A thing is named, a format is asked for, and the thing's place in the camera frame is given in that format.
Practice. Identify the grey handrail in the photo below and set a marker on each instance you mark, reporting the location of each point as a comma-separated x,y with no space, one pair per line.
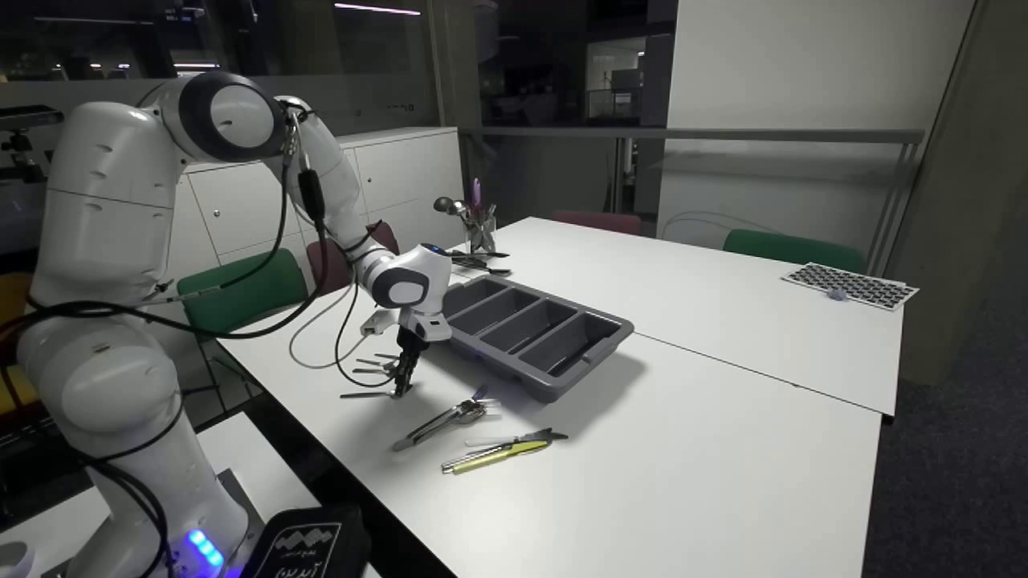
695,137

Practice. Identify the small silver tongs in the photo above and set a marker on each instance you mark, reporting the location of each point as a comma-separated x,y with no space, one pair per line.
443,418

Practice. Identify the black control box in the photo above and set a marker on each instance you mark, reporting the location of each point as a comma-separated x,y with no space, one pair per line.
306,548

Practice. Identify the silver ladle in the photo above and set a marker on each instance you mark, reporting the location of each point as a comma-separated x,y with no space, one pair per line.
449,208

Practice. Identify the purple utensil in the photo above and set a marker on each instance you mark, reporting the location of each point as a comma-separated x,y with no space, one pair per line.
478,195

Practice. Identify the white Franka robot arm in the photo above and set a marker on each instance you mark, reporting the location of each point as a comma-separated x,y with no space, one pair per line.
106,323

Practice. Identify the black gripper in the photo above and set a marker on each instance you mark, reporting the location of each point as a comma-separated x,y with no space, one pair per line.
410,341

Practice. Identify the long black-tipped tongs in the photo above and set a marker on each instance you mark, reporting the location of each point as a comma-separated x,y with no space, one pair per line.
468,259
497,263

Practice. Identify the green chair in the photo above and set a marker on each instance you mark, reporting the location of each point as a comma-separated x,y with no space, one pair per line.
241,289
791,248

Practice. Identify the grey plastic cutlery tray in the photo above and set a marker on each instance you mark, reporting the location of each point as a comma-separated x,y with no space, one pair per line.
531,335

